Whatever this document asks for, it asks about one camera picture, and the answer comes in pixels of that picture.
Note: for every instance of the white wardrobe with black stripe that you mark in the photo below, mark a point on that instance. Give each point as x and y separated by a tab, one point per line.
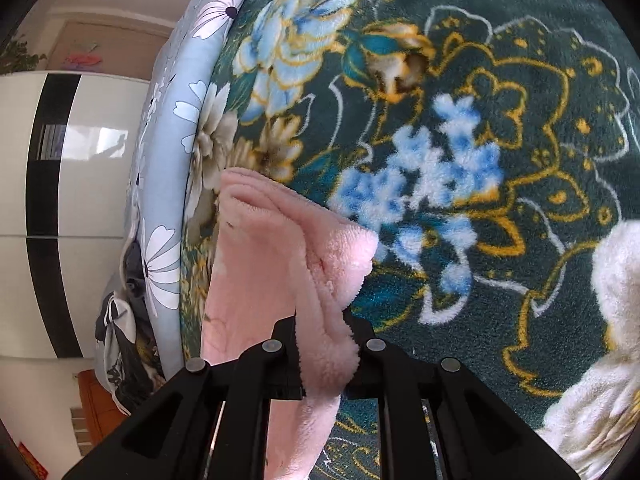
70	210

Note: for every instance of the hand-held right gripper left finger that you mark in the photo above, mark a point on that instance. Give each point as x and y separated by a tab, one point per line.
282	355

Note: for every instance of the light blue daisy quilt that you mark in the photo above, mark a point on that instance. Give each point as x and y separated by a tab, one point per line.
165	160

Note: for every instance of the pink fleece garment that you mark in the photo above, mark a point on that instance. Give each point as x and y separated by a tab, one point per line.
280	260

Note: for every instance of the green potted plant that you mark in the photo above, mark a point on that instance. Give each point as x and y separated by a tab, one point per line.
17	55

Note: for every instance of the dark floral pillow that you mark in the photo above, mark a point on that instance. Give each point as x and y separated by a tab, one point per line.
125	340

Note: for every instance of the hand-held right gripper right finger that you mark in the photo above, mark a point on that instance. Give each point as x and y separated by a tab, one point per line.
361	347

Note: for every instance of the dark green floral blanket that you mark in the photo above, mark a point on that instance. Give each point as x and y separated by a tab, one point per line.
450	160

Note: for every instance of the brown wooden cabinet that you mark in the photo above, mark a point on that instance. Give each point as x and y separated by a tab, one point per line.
97	405

